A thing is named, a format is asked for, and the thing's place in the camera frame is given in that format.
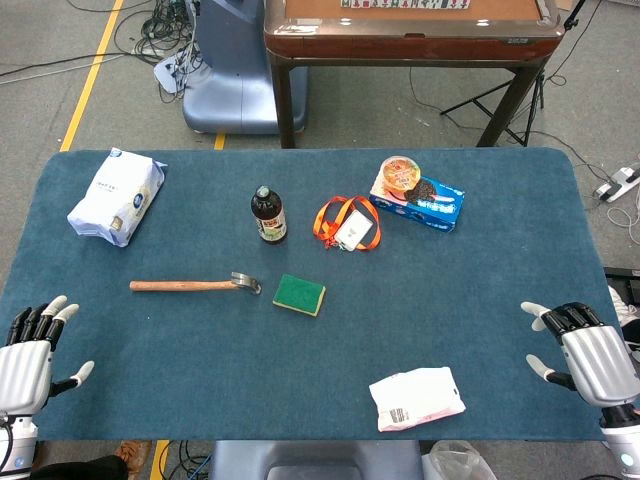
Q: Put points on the orange jelly cup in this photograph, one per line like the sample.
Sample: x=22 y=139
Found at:
x=400 y=174

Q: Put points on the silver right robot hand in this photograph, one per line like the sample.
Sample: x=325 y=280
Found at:
x=600 y=360

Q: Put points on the white badge card holder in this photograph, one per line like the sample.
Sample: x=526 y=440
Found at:
x=354 y=230

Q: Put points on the brown shoe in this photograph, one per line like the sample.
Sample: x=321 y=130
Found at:
x=134 y=451

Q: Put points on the blue cookie box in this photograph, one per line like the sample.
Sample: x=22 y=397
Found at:
x=435 y=207

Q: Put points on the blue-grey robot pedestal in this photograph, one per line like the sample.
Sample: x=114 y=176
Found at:
x=235 y=75

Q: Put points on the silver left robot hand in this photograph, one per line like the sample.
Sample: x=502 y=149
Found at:
x=25 y=370

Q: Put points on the blue table cloth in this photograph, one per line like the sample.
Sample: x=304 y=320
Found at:
x=200 y=360

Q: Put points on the white and blue rice bag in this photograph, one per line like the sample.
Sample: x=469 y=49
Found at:
x=117 y=197

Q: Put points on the grey-blue robot torso base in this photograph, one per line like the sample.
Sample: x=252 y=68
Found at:
x=315 y=460

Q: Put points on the brown mahjong table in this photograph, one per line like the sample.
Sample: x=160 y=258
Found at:
x=410 y=42

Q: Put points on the green and yellow sponge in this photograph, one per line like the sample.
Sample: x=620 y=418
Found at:
x=297 y=294

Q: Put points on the white sneaker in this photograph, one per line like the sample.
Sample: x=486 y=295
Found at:
x=622 y=307

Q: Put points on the white and pink snack packet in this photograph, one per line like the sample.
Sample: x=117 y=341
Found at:
x=417 y=397

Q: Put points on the dark brown sauce bottle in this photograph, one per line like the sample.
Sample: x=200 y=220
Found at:
x=269 y=220

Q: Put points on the white power strip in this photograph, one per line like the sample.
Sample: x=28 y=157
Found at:
x=617 y=184
x=170 y=70

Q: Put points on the row of face-up mahjong tiles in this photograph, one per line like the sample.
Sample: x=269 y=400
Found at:
x=405 y=3

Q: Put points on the black trouser leg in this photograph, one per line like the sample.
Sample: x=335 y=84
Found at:
x=85 y=470

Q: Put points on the clear plastic bag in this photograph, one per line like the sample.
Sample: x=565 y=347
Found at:
x=457 y=462

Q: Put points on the black tripod stand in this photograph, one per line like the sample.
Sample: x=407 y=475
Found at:
x=510 y=132

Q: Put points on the black case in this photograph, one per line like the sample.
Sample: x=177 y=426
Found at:
x=625 y=275

